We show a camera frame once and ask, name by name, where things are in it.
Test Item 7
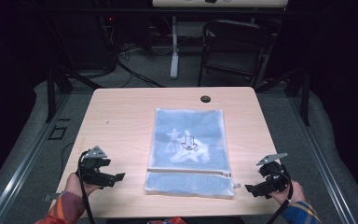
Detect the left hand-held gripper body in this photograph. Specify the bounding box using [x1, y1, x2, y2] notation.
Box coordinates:
[76, 146, 112, 188]

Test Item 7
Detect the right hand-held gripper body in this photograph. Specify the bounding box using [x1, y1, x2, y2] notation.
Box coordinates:
[255, 152, 292, 194]

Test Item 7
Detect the blue mesh zipper bag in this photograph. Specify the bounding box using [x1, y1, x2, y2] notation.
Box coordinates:
[144, 106, 242, 199]

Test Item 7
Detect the person's right hand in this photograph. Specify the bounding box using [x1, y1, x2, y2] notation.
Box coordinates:
[268, 180, 307, 207]

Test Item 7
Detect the person's left hand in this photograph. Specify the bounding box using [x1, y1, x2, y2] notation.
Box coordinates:
[64, 172, 103, 198]

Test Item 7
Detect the person's red patterned clothing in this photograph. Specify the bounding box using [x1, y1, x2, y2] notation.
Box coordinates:
[145, 217, 188, 224]

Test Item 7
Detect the black metal stand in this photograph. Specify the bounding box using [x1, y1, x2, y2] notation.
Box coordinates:
[255, 65, 311, 127]
[44, 64, 102, 124]

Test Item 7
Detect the black computer tower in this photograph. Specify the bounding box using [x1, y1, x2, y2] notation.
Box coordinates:
[50, 13, 117, 72]

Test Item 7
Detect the white table leg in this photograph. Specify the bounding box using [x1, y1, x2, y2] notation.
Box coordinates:
[170, 16, 180, 80]

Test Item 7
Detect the black folding chair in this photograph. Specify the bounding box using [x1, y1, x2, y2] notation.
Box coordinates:
[197, 19, 275, 89]

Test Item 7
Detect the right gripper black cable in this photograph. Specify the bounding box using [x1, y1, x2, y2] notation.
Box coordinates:
[265, 170, 295, 224]

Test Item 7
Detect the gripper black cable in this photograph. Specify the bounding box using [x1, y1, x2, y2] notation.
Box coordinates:
[265, 170, 295, 224]
[77, 150, 97, 224]

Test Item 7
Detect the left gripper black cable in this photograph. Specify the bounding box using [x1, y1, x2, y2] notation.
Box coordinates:
[77, 150, 97, 224]

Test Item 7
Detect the thin black floor cable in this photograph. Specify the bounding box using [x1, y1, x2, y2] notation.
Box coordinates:
[60, 141, 76, 179]

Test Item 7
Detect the aluminium floor rail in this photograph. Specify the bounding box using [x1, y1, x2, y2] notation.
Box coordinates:
[287, 95, 358, 224]
[0, 92, 72, 224]

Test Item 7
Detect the grey table bracket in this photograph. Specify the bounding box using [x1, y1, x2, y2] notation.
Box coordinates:
[42, 192, 67, 203]

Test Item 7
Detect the black floor cable bundle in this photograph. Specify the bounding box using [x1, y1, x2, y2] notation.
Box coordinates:
[115, 43, 166, 89]

